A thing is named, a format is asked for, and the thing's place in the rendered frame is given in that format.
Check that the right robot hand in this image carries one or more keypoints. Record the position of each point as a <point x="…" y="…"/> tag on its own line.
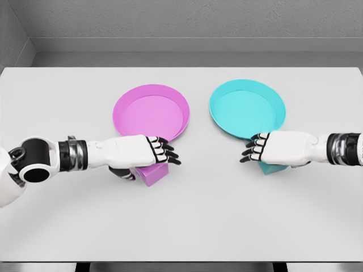
<point x="280" y="148"/>

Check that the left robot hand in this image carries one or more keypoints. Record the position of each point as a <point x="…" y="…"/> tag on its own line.
<point x="130" y="151"/>

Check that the cyan block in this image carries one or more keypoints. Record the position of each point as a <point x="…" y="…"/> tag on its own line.
<point x="270" y="168"/>

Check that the pink block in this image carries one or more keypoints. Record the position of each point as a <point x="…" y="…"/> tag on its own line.
<point x="154" y="173"/>

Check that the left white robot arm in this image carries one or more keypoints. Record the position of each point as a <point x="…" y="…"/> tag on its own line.
<point x="56" y="158"/>

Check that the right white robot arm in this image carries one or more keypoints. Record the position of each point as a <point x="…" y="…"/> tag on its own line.
<point x="337" y="148"/>

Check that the pink round plate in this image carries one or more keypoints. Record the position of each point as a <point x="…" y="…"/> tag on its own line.
<point x="153" y="112"/>

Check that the cyan round plate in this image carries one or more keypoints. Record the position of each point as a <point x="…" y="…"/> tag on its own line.
<point x="245" y="109"/>

